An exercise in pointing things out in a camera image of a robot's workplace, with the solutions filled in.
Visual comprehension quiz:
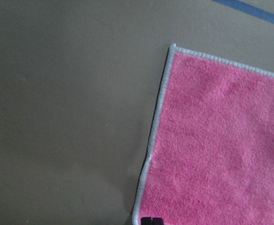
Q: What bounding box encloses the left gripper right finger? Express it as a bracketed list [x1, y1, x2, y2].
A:
[152, 217, 163, 225]

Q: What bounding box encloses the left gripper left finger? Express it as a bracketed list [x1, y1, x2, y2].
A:
[141, 217, 153, 225]

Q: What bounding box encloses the pink towel white trim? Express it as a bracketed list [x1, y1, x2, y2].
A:
[132, 44, 274, 225]

